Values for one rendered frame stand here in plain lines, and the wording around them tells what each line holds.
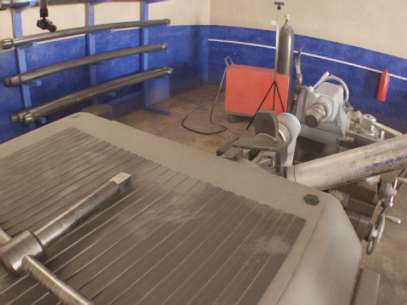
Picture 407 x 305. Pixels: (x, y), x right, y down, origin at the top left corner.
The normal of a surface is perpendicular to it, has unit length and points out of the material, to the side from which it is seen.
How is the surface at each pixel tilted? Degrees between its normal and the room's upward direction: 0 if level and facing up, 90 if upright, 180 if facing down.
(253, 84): 90
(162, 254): 0
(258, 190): 0
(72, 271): 0
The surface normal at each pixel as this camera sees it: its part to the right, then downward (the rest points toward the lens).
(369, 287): 0.03, -0.89
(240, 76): -0.24, 0.44
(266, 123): -0.55, 0.37
